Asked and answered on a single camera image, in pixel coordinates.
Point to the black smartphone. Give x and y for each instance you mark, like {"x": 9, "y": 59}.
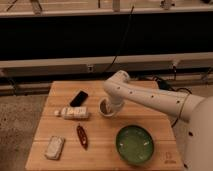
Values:
{"x": 79, "y": 98}

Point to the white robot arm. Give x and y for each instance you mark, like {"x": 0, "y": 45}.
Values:
{"x": 197, "y": 111}

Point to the green ceramic bowl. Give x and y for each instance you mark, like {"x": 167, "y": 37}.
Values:
{"x": 134, "y": 145}

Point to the white lying bottle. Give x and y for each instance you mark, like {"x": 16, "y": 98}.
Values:
{"x": 70, "y": 113}

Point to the red chili pepper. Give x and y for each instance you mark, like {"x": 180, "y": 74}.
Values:
{"x": 82, "y": 136}

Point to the wooden table board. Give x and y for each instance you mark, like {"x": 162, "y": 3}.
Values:
{"x": 101, "y": 154}

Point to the white rectangular sponge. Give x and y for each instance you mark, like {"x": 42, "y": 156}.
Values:
{"x": 54, "y": 148}

